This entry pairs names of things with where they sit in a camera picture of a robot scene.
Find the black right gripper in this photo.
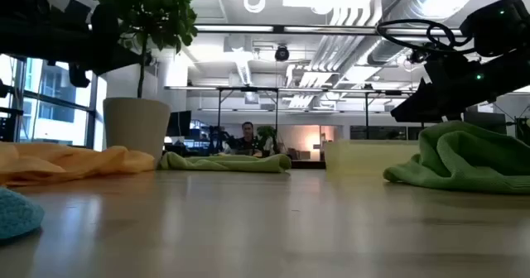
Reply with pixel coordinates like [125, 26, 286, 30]
[390, 54, 504, 124]

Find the dark green microfiber towel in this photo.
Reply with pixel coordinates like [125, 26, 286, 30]
[383, 120, 530, 195]

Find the light green microfiber towel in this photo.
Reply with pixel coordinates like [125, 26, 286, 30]
[158, 151, 293, 175]

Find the orange microfiber towel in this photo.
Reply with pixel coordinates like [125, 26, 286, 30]
[0, 141, 157, 187]

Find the blue microfiber towel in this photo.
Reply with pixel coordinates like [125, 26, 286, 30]
[0, 185, 46, 242]

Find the yellow translucent plastic bin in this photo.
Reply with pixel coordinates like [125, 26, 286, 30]
[324, 140, 422, 176]

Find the small background plant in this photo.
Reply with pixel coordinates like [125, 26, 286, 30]
[255, 124, 277, 146]

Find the person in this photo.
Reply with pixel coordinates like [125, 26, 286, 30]
[223, 121, 275, 157]

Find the long ceiling light bar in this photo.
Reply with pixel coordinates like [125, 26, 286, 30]
[193, 24, 463, 36]

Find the black monitor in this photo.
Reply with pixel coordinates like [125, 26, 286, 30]
[165, 110, 193, 138]

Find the white plant pot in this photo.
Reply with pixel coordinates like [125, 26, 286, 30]
[102, 97, 172, 165]

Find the green leafy plant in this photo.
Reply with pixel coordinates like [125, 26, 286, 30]
[93, 0, 200, 99]

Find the black frame mounted camera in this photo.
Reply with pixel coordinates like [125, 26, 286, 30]
[407, 48, 427, 65]

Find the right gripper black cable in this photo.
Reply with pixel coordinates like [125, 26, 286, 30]
[375, 18, 473, 56]

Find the black aluminium table frame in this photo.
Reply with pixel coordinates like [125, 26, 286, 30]
[289, 160, 328, 170]

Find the background black station frame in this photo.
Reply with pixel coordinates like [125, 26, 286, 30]
[164, 85, 415, 157]

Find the black ceiling dome camera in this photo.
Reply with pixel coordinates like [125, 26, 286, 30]
[274, 45, 291, 63]

